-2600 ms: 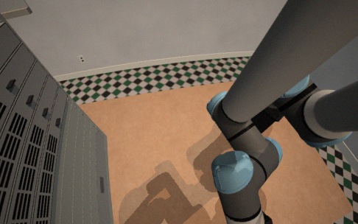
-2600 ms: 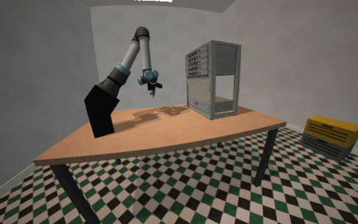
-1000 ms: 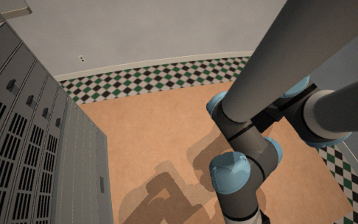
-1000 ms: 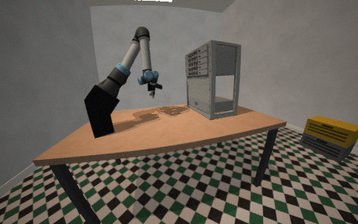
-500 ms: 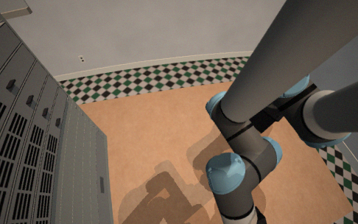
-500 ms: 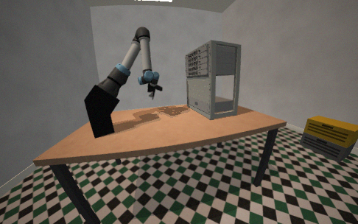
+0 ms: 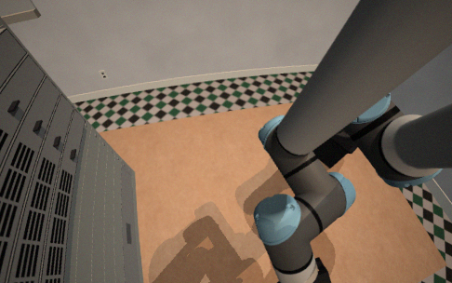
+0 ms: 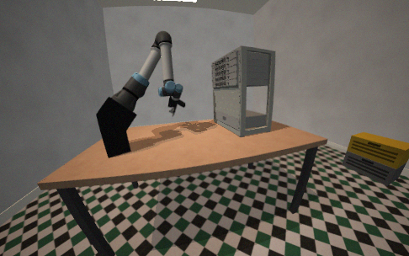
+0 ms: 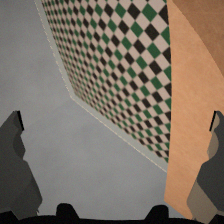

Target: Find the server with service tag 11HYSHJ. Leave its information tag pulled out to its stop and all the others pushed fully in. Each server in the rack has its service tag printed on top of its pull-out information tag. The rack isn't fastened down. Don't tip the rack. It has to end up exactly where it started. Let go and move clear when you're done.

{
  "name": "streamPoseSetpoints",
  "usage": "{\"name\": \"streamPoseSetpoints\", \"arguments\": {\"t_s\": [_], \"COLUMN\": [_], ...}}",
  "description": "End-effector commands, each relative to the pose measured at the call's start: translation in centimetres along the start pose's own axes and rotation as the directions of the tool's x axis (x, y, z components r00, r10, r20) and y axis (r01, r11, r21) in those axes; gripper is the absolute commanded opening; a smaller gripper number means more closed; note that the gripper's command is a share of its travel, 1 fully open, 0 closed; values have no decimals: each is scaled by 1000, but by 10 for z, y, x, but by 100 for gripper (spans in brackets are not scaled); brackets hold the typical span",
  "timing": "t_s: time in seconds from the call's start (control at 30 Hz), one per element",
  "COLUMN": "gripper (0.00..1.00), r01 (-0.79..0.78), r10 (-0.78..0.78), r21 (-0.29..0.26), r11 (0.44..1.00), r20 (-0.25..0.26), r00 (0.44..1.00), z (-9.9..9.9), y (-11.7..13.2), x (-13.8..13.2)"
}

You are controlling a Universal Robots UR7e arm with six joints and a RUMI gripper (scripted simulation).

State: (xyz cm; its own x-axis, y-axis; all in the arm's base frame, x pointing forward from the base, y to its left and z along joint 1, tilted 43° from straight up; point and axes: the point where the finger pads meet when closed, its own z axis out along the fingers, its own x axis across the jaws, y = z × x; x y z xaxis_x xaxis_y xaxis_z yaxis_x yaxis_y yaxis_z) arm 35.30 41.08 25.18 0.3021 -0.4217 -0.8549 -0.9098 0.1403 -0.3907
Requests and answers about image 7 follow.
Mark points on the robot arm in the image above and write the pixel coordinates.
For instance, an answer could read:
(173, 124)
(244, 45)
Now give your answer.
(379, 47)

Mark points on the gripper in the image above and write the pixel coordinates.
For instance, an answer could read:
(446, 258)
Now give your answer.
(323, 275)

